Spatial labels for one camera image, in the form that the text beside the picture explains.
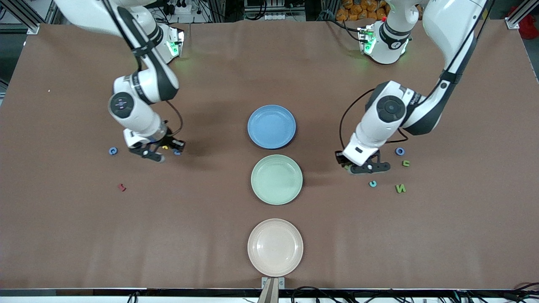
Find orange objects pile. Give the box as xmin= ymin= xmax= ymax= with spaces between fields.
xmin=336 ymin=0 xmax=389 ymax=21

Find white power strip black plugs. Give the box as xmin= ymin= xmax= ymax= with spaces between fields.
xmin=162 ymin=0 xmax=192 ymax=15

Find beige plate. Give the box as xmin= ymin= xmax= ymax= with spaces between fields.
xmin=247 ymin=218 xmax=304 ymax=277

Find blue plate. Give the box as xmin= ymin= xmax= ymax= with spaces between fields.
xmin=247 ymin=105 xmax=296 ymax=149

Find aluminium frame post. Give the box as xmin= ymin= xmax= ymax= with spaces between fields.
xmin=13 ymin=0 xmax=41 ymax=35
xmin=504 ymin=0 xmax=532 ymax=30

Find tan upright post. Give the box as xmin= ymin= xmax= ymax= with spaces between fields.
xmin=258 ymin=279 xmax=280 ymax=303

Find red object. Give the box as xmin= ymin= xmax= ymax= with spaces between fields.
xmin=517 ymin=6 xmax=539 ymax=40

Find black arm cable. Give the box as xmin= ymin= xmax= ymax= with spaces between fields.
xmin=165 ymin=99 xmax=184 ymax=138
xmin=339 ymin=88 xmax=376 ymax=153

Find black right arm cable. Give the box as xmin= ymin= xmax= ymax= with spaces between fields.
xmin=165 ymin=99 xmax=184 ymax=138

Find light green plate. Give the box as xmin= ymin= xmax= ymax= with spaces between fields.
xmin=251 ymin=154 xmax=303 ymax=205

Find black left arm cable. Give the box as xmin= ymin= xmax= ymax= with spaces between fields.
xmin=339 ymin=88 xmax=376 ymax=153

